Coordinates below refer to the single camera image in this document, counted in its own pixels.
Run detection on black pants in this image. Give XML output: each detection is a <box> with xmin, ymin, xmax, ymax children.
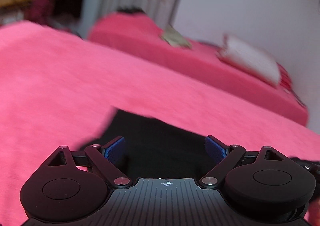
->
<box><xmin>79</xmin><ymin>110</ymin><xmax>215</xmax><ymax>180</ymax></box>

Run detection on near pink bed blanket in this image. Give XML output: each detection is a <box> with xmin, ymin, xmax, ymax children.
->
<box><xmin>1</xmin><ymin>21</ymin><xmax>319</xmax><ymax>225</ymax></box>

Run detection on pink bed blanket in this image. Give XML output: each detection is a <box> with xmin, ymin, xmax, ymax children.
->
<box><xmin>1</xmin><ymin>21</ymin><xmax>319</xmax><ymax>225</ymax></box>
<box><xmin>87</xmin><ymin>13</ymin><xmax>309</xmax><ymax>126</ymax></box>

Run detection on folded red blanket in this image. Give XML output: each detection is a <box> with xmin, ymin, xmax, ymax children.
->
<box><xmin>277</xmin><ymin>63</ymin><xmax>293</xmax><ymax>93</ymax></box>

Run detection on white pillow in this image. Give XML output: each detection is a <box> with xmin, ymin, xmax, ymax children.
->
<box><xmin>218</xmin><ymin>34</ymin><xmax>281</xmax><ymax>87</ymax></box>

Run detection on far pink bed blanket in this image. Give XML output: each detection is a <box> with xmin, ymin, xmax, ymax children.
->
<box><xmin>87</xmin><ymin>13</ymin><xmax>309</xmax><ymax>126</ymax></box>

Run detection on beige cloth on bed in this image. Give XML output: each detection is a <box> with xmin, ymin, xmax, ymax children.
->
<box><xmin>160</xmin><ymin>25</ymin><xmax>192</xmax><ymax>49</ymax></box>

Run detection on black garment on far bed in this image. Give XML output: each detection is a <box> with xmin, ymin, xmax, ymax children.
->
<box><xmin>117</xmin><ymin>7</ymin><xmax>146</xmax><ymax>14</ymax></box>

